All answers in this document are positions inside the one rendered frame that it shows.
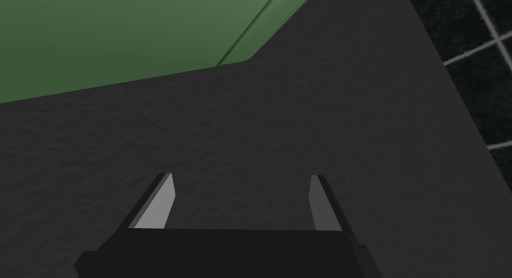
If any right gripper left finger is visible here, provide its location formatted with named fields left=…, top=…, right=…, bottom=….
left=127, top=172, right=177, bottom=230

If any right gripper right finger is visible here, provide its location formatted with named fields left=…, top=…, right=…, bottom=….
left=307, top=174, right=344, bottom=232

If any green cupboard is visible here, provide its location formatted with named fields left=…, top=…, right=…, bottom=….
left=0, top=0, right=317, bottom=105

